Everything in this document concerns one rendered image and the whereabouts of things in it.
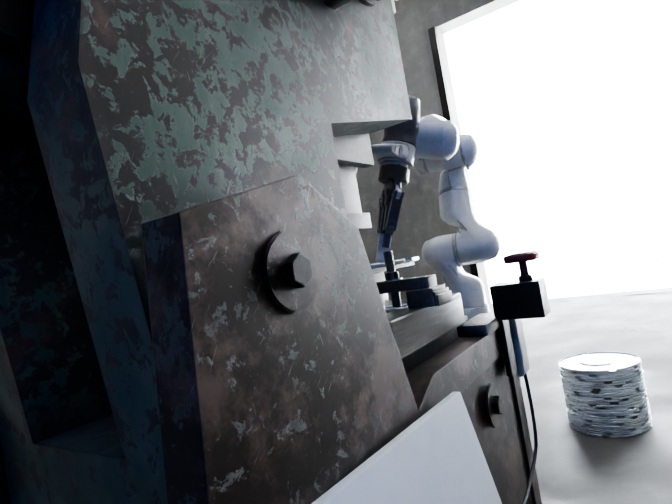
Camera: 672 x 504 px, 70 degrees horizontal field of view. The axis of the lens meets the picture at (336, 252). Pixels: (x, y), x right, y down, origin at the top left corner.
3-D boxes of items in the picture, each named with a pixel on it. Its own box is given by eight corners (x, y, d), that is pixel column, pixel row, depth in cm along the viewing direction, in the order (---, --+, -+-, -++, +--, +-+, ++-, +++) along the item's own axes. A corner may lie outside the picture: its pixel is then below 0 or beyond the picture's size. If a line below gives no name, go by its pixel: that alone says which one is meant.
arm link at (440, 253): (436, 307, 169) (424, 238, 169) (489, 301, 161) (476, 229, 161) (427, 312, 159) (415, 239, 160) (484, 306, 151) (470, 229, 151)
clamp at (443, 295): (370, 308, 92) (361, 256, 92) (452, 300, 82) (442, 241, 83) (353, 314, 87) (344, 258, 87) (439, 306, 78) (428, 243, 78)
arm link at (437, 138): (414, 114, 150) (383, 119, 123) (475, 114, 143) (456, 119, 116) (413, 150, 154) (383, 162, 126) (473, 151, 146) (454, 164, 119)
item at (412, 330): (292, 335, 119) (288, 311, 119) (466, 322, 94) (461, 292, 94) (196, 367, 94) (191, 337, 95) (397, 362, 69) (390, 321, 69)
